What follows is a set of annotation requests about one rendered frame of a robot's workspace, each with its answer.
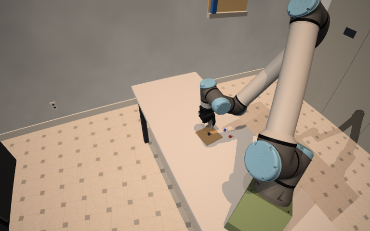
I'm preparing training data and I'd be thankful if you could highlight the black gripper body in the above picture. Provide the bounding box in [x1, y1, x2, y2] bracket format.
[198, 105, 215, 124]

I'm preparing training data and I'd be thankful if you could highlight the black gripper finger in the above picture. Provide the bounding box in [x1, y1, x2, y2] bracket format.
[205, 117, 216, 129]

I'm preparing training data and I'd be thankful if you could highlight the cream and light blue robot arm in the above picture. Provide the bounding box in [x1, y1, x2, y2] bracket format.
[200, 0, 330, 207]

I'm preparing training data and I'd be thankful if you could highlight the tan square mat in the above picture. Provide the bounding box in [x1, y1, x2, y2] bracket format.
[195, 127, 222, 145]

